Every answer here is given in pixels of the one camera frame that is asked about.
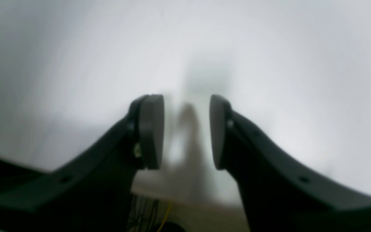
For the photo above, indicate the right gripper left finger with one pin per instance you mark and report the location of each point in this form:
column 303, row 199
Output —
column 92, row 192

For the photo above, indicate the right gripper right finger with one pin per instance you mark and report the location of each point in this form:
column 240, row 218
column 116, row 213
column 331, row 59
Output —
column 280, row 194

